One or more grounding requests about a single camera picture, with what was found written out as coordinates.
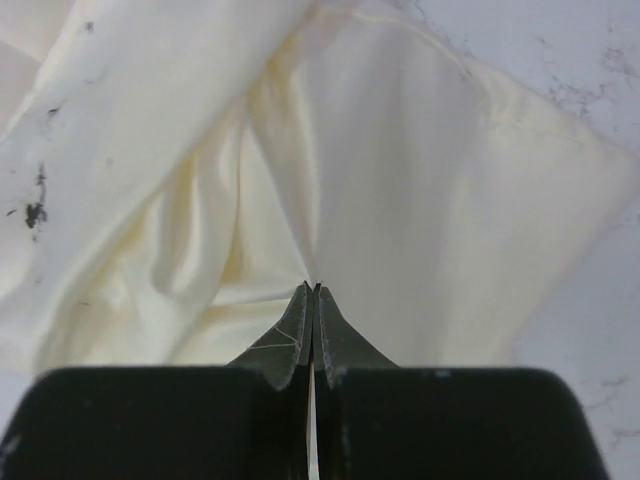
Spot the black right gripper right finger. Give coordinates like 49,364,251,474
313,286,608,479

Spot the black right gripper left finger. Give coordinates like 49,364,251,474
1,285,312,479

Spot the cream satin pillowcase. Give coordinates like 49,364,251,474
1,1,639,372

